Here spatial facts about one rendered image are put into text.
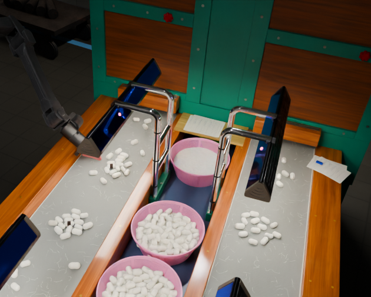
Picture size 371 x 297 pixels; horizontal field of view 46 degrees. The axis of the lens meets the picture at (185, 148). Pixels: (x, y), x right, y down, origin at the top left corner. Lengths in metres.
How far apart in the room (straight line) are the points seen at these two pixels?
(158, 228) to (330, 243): 0.63
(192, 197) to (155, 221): 0.26
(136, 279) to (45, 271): 0.30
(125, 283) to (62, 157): 0.66
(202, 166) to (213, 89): 0.39
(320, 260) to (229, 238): 0.32
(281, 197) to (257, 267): 0.39
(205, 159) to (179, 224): 0.42
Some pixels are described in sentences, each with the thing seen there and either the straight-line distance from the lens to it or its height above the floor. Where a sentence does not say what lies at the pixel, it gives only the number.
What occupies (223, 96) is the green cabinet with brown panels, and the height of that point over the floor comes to 0.90.
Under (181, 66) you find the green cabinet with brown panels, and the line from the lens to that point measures 2.10.
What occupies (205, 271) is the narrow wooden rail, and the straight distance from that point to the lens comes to 1.51.
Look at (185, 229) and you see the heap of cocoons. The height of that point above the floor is 0.74.
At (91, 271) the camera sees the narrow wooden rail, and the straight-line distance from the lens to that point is 1.50.
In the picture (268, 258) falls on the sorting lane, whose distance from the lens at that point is 1.62.
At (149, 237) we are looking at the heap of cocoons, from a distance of 1.61.
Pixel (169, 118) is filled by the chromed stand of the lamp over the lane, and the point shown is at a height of 1.00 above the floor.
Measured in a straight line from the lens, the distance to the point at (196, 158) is 1.98.
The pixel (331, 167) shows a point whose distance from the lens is 2.05.
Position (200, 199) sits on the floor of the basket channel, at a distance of 1.86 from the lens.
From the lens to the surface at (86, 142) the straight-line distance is 1.44.
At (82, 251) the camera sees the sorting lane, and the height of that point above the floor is 0.74.
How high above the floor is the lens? 1.96
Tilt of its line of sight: 38 degrees down
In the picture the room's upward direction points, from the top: 6 degrees clockwise
